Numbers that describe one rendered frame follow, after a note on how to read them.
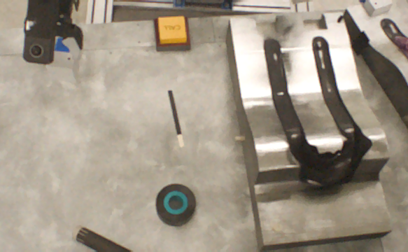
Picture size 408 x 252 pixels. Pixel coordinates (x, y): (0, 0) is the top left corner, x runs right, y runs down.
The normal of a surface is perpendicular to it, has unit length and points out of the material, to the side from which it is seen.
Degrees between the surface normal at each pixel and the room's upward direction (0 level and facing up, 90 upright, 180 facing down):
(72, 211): 0
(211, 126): 0
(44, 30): 30
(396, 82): 90
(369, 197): 0
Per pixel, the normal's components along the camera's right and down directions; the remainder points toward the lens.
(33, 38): 0.04, 0.10
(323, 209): 0.08, -0.40
